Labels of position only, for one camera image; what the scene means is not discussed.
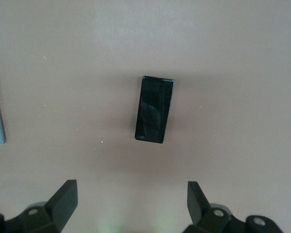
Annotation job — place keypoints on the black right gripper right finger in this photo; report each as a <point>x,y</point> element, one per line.
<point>198,208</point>

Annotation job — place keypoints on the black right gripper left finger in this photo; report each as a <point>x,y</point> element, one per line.
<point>60,206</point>

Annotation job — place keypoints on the black smartphone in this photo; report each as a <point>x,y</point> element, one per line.
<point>152,109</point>

